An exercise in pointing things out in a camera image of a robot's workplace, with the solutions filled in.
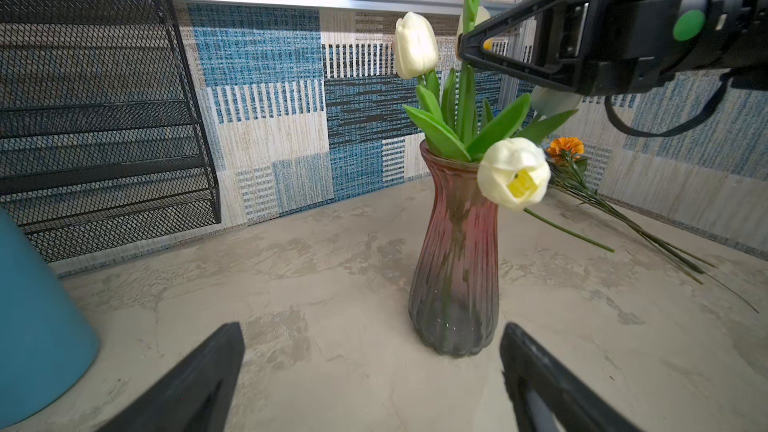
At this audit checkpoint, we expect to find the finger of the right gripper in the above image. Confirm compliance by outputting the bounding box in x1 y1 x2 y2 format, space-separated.
469 0 614 95

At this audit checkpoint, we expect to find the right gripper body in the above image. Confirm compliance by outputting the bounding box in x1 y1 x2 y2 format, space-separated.
587 0 750 90

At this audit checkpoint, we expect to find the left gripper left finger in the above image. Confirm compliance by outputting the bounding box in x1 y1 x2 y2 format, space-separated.
100 322 245 431

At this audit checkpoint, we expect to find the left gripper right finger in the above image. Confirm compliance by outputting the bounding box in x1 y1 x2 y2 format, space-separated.
500 322 638 431

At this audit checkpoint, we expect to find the dark red glass vase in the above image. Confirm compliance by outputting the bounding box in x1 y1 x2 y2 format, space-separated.
408 142 499 357

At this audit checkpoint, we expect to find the teal cylindrical vase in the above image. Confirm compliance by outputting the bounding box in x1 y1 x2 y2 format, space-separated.
1 211 100 428

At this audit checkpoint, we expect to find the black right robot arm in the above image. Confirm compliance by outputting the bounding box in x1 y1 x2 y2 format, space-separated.
458 0 767 96

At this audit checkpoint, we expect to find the mixed blue orange bouquet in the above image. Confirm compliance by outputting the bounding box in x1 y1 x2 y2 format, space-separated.
546 137 758 312

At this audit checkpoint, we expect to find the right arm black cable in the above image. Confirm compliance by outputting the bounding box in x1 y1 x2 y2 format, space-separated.
603 69 733 139

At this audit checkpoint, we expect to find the black wire shelf rack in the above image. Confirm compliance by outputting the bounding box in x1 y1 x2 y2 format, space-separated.
1 0 221 262

